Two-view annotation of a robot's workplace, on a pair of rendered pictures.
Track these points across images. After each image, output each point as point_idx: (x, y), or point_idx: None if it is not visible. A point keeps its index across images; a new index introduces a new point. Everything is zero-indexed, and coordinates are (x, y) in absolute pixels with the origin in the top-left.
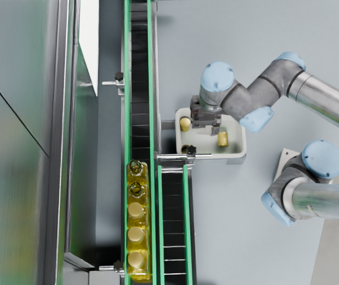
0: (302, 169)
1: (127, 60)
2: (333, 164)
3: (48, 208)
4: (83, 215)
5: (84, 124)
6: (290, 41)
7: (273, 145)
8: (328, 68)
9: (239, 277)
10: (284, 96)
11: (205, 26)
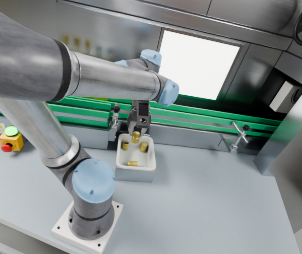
0: (87, 159)
1: (175, 105)
2: (84, 178)
3: None
4: (80, 42)
5: (126, 46)
6: (228, 234)
7: (127, 203)
8: None
9: (27, 165)
10: (173, 219)
11: (218, 173)
